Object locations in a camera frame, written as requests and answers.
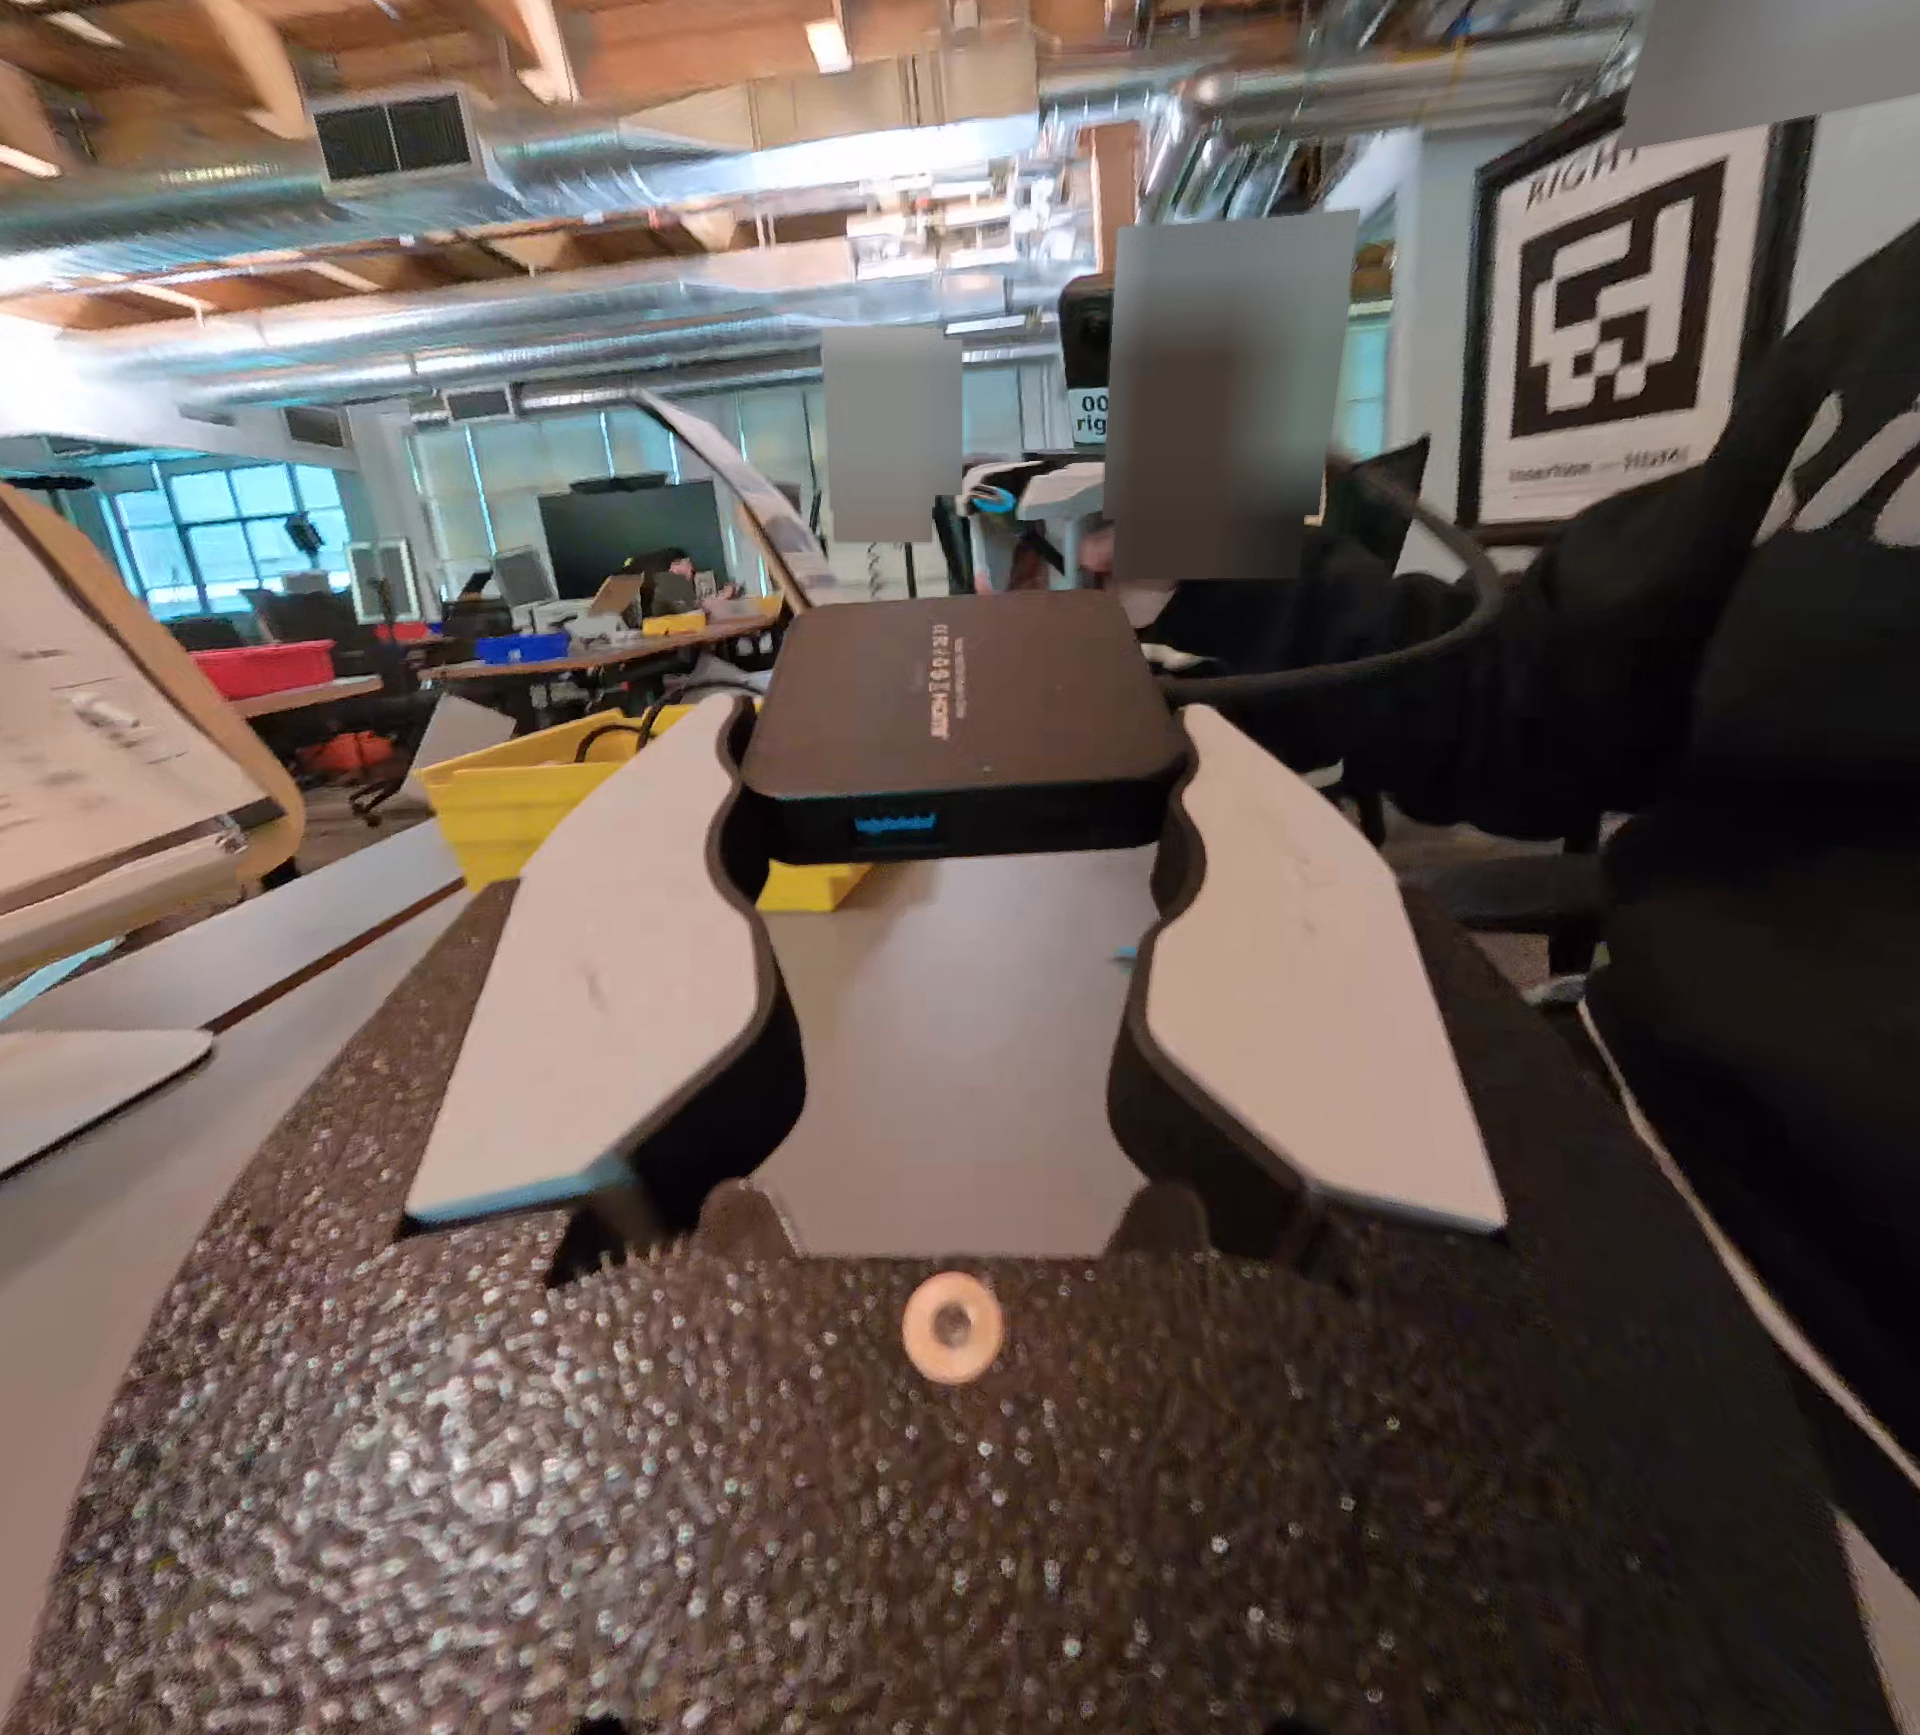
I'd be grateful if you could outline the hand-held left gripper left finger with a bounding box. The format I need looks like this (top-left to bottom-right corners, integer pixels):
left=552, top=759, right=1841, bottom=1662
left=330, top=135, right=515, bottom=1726
left=402, top=691, right=811, bottom=1229

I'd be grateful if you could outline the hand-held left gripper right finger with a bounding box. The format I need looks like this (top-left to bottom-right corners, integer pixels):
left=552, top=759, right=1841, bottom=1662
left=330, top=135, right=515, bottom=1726
left=1106, top=699, right=1511, bottom=1245

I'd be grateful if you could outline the yellow storage bin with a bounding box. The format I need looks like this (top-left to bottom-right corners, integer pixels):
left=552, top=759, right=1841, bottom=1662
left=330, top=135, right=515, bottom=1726
left=416, top=699, right=880, bottom=915

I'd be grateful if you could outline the black rectangular hub box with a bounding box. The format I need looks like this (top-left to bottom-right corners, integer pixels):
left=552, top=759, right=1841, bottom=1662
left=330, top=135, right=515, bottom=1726
left=738, top=591, right=1198, bottom=869

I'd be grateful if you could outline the grey desk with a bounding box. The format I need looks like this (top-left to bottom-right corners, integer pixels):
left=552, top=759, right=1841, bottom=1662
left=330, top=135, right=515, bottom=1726
left=0, top=827, right=1163, bottom=1690

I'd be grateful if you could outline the background work table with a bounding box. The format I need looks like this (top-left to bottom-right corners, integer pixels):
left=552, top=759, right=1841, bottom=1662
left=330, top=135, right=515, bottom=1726
left=420, top=617, right=782, bottom=717

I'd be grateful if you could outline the curved grey strip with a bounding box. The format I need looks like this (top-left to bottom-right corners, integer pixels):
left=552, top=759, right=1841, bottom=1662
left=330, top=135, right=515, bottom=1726
left=629, top=389, right=833, bottom=611

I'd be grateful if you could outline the black screen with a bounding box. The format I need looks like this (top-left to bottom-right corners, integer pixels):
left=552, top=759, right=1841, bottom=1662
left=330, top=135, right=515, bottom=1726
left=536, top=479, right=738, bottom=603

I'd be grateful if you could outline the person's black clothed body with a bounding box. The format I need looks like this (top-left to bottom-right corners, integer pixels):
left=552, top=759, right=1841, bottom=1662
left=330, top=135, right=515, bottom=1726
left=1574, top=175, right=1920, bottom=1616

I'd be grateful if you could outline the red background bin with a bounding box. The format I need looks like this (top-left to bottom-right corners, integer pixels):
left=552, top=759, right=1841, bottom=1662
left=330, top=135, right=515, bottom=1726
left=192, top=637, right=340, bottom=701

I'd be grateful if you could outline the wooden clipboard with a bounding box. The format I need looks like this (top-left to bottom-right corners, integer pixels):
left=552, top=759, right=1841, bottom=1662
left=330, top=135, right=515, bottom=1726
left=0, top=481, right=310, bottom=979

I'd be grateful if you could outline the white stand base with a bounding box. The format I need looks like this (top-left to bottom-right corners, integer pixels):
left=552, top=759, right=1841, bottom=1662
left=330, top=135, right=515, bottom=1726
left=0, top=1027, right=216, bottom=1179

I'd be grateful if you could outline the black white marker poster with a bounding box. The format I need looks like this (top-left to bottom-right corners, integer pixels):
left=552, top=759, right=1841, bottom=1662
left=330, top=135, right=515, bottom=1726
left=1458, top=115, right=1819, bottom=533

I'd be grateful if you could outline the instruction paper sheet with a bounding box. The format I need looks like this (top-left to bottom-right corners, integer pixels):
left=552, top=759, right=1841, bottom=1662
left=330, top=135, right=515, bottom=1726
left=0, top=519, right=288, bottom=919

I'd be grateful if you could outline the window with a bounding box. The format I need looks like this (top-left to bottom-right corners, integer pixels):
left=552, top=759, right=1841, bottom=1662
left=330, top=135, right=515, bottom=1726
left=104, top=459, right=362, bottom=633

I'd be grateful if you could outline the ceiling vent box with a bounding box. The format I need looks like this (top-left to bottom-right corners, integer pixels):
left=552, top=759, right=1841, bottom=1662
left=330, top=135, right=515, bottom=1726
left=306, top=85, right=485, bottom=195

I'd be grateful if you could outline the silver air duct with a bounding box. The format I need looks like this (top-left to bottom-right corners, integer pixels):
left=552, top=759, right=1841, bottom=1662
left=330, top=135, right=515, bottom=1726
left=1034, top=0, right=1638, bottom=221
left=0, top=121, right=1052, bottom=259
left=44, top=271, right=1082, bottom=393

